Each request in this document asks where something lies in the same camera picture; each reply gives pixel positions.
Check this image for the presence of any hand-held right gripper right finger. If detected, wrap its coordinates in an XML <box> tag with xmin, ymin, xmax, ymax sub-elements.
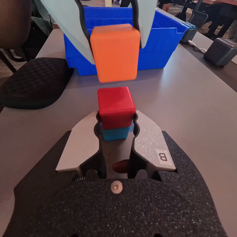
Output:
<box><xmin>130</xmin><ymin>110</ymin><xmax>176</xmax><ymax>178</ymax></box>

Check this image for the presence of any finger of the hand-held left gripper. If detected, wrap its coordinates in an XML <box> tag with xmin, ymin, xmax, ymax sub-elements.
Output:
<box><xmin>130</xmin><ymin>0</ymin><xmax>157</xmax><ymax>49</ymax></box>
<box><xmin>40</xmin><ymin>0</ymin><xmax>96</xmax><ymax>65</ymax></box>

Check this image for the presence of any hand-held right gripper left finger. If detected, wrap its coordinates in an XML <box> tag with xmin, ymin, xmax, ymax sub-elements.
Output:
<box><xmin>56</xmin><ymin>110</ymin><xmax>102</xmax><ymax>177</ymax></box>

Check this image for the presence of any blue plastic bin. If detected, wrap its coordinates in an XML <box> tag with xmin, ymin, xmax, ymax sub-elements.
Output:
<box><xmin>64</xmin><ymin>6</ymin><xmax>188</xmax><ymax>76</ymax></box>

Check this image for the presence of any teal foam cube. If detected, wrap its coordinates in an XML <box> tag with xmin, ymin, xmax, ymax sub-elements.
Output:
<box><xmin>102</xmin><ymin>124</ymin><xmax>134</xmax><ymax>141</ymax></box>

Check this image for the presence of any orange foam cube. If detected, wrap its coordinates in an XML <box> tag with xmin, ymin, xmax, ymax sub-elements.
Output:
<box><xmin>90</xmin><ymin>24</ymin><xmax>141</xmax><ymax>83</ymax></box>

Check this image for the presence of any red foam cube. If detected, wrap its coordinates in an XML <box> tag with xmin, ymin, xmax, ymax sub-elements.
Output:
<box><xmin>98</xmin><ymin>87</ymin><xmax>136</xmax><ymax>130</ymax></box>

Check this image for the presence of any person's left forearm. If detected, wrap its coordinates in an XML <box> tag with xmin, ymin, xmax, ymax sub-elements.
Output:
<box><xmin>0</xmin><ymin>0</ymin><xmax>33</xmax><ymax>49</ymax></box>

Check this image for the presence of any black power unit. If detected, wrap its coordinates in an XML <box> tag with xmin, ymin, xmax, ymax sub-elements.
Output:
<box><xmin>180</xmin><ymin>22</ymin><xmax>198</xmax><ymax>45</ymax></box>
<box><xmin>204</xmin><ymin>38</ymin><xmax>237</xmax><ymax>67</ymax></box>

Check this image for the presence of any black textured armrest pad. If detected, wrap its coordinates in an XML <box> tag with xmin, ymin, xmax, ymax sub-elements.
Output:
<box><xmin>0</xmin><ymin>58</ymin><xmax>74</xmax><ymax>109</ymax></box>

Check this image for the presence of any black office chair frame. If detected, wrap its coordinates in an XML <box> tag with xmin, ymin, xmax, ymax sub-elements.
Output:
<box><xmin>0</xmin><ymin>48</ymin><xmax>18</xmax><ymax>73</ymax></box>

